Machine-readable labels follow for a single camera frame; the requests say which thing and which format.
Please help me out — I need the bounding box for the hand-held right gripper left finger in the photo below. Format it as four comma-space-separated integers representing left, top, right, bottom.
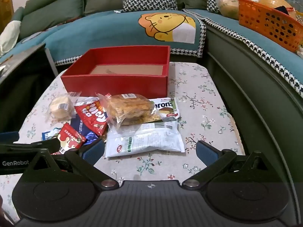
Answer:
24, 138, 120, 191

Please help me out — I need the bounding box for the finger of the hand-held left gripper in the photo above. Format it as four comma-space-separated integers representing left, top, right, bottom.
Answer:
0, 138, 61, 154
0, 132, 20, 145

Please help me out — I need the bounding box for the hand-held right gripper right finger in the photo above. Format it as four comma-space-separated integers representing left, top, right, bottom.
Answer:
182, 140, 281, 191

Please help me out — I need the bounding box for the blue white snack packet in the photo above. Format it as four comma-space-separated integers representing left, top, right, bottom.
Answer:
42, 128, 64, 141

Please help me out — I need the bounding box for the small red snack packet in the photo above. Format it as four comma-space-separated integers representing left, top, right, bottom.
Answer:
57, 123, 87, 155

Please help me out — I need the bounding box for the dark blue biscuit packet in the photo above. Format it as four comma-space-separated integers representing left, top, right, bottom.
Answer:
70, 113, 100, 145

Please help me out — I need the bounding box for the large red snack packet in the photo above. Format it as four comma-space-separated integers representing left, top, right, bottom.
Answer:
74, 99, 109, 136

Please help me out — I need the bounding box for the clear round pastry packet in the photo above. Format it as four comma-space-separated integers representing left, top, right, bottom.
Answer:
48, 92, 81, 123

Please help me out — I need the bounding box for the large white snack packet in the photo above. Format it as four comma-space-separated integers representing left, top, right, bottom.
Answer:
104, 120, 186, 158

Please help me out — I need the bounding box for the clear brown crisp snack packet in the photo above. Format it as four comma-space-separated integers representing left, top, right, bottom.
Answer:
96, 93, 164, 130

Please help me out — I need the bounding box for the green white wafer packet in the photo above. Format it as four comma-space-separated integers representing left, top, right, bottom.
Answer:
151, 97, 181, 121

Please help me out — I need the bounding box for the red cardboard box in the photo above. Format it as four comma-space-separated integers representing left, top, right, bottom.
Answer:
61, 45, 171, 98

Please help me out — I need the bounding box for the floral tablecloth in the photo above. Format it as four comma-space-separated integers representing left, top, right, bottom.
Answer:
0, 61, 245, 223

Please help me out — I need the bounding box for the dark side table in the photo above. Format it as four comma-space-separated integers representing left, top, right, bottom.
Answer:
0, 43, 58, 133

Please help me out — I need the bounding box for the white cloth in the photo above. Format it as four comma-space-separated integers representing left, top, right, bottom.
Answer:
0, 20, 22, 56

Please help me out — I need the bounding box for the teal lion print sofa cover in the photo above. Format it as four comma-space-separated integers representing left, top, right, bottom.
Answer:
0, 9, 206, 65

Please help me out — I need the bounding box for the teal houndstooth trim sofa cover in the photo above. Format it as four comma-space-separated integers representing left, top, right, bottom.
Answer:
185, 9, 303, 90

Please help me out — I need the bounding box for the wooden cabinet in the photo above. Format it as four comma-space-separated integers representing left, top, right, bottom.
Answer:
0, 0, 13, 26

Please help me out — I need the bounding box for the green sofa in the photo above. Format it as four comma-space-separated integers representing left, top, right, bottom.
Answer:
0, 0, 303, 171

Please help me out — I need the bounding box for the orange plastic basket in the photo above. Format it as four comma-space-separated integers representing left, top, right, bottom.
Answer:
235, 0, 303, 52

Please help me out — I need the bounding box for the clear plastic bag with food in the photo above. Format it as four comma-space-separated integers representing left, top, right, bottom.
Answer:
216, 0, 241, 20

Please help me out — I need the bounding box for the dark red packet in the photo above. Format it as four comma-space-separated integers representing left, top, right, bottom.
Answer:
276, 5, 296, 17

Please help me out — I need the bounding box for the yellow ball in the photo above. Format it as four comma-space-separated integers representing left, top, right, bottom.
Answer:
258, 0, 296, 17

